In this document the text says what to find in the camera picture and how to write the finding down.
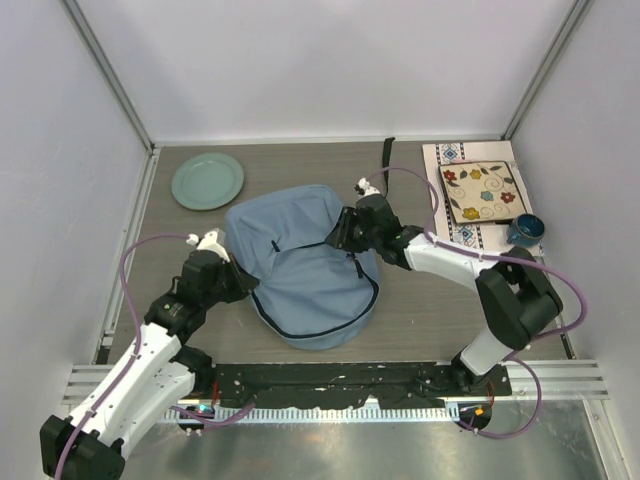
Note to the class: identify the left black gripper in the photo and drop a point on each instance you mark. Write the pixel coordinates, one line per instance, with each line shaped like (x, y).
(243, 281)

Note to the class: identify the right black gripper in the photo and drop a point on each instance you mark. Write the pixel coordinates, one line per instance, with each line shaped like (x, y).
(341, 235)

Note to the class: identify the light blue backpack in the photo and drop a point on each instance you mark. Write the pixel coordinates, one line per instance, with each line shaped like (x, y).
(313, 296)

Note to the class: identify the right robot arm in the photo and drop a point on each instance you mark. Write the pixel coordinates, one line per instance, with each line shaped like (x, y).
(517, 299)

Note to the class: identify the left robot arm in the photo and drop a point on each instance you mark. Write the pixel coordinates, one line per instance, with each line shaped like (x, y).
(156, 371)

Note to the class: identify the teal round plate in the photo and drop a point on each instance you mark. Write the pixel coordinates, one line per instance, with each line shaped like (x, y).
(207, 181)

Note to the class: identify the patterned white placemat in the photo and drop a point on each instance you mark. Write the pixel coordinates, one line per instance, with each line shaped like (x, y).
(487, 236)

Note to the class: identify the floral square plate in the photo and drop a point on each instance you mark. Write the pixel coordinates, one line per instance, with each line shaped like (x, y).
(481, 192)

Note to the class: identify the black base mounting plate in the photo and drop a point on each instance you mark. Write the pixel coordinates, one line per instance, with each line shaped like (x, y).
(395, 385)

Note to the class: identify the dark blue mug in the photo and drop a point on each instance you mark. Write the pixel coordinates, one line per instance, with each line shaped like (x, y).
(526, 231)

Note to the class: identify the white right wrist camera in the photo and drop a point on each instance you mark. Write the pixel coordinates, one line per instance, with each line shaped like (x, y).
(364, 188)

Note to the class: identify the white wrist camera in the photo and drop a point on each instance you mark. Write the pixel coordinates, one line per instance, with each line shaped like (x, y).
(364, 188)
(212, 241)

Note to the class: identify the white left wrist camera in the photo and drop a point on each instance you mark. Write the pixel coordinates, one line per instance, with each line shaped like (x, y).
(212, 241)

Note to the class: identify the slotted cable duct rail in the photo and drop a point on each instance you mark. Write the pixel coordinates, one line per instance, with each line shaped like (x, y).
(369, 413)

